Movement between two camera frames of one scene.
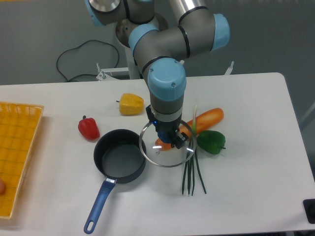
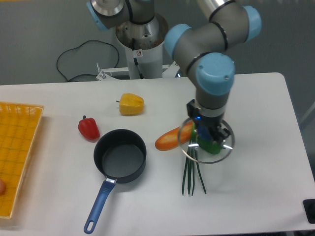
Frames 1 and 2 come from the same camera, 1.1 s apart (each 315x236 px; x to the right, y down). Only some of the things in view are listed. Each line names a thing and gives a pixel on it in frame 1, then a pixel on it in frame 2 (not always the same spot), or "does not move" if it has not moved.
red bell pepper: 89,128 does not move
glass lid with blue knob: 162,154 to 196,144
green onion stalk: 192,156 does not move
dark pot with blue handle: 120,156 does not move
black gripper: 168,130 to 213,123
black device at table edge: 309,205 does not move
